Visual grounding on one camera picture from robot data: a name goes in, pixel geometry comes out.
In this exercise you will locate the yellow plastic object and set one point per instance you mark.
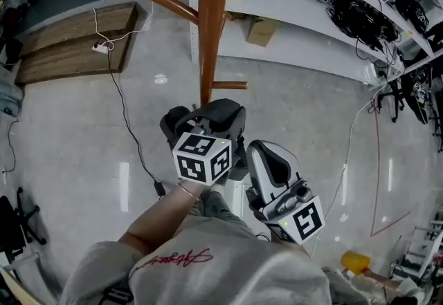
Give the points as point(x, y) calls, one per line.
point(354, 262)

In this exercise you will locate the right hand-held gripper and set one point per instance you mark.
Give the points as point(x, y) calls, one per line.
point(263, 175)

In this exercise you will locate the white metal stand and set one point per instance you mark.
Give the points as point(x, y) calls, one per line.
point(420, 248)

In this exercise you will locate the pile of black devices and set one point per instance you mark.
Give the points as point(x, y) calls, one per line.
point(363, 20)

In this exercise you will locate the person's left forearm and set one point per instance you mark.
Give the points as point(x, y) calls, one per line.
point(162, 217)

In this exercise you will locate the wooden floor platform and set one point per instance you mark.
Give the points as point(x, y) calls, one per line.
point(76, 47)

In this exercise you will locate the brown wooden coat rack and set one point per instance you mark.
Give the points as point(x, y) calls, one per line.
point(207, 20)

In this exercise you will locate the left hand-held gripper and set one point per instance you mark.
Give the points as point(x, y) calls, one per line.
point(202, 158)

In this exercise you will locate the black stool with wheels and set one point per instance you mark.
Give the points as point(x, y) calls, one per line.
point(394, 96)

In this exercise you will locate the person's grey trousers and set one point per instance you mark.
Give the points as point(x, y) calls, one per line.
point(214, 205)

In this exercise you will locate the black power adapter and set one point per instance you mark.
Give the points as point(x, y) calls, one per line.
point(160, 189)

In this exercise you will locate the white metal shelf rack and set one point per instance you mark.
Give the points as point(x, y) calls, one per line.
point(304, 30)

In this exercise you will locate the white power strip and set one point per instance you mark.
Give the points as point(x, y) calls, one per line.
point(100, 48)

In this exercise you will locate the black office chair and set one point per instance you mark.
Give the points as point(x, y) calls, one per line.
point(15, 220)

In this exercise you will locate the brown cardboard box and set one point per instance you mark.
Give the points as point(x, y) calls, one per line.
point(261, 32)

